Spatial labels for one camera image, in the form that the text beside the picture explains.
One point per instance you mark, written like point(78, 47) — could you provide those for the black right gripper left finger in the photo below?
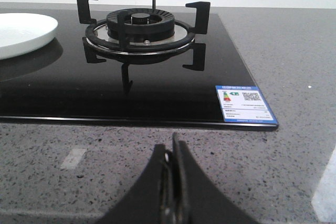
point(141, 204)

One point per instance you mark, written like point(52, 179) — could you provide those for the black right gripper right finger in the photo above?
point(198, 199)

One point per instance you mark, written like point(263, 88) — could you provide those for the white round plate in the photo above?
point(22, 33)

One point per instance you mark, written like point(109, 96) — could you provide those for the blue white energy label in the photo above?
point(244, 104)

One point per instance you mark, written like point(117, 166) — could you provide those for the black glass gas cooktop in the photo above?
point(66, 81)

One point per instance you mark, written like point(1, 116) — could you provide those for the right black burner pan support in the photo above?
point(108, 35)

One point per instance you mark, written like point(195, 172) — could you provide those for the right black burner head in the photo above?
point(148, 24)

